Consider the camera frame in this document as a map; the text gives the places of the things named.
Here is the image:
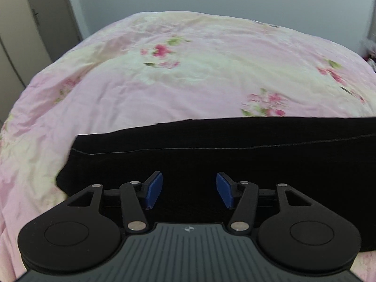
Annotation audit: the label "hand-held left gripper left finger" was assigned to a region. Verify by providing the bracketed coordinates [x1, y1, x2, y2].
[66, 171, 163, 235]

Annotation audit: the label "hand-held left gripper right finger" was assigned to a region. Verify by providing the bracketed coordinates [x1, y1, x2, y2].
[216, 172, 314, 235]

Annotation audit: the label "black pants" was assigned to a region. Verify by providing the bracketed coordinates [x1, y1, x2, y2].
[56, 117, 376, 253]

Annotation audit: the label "pink floral blanket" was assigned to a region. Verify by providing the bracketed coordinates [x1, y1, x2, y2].
[0, 11, 376, 282]

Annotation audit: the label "dark purple cloth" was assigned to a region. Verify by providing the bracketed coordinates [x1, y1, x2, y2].
[360, 39, 376, 74]

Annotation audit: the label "beige wardrobe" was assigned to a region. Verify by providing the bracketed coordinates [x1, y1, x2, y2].
[0, 0, 84, 124]

